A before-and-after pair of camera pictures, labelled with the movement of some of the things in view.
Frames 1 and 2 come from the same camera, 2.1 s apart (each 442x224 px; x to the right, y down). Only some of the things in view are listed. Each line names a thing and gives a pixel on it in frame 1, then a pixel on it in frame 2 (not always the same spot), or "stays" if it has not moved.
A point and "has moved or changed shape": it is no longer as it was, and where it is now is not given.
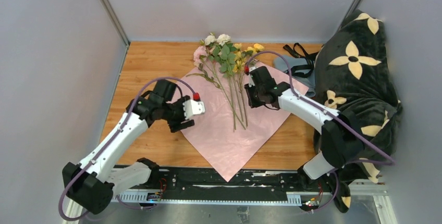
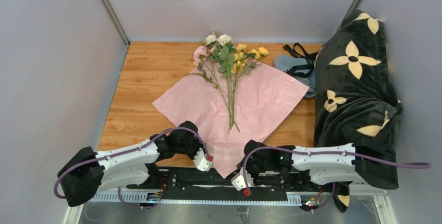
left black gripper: (175, 125) -> (199, 145)
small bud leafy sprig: (204, 73) stays
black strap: (304, 71) stays
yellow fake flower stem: (238, 67) has moved or changed shape
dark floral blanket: (353, 72) stays
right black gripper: (252, 103) -> (253, 174)
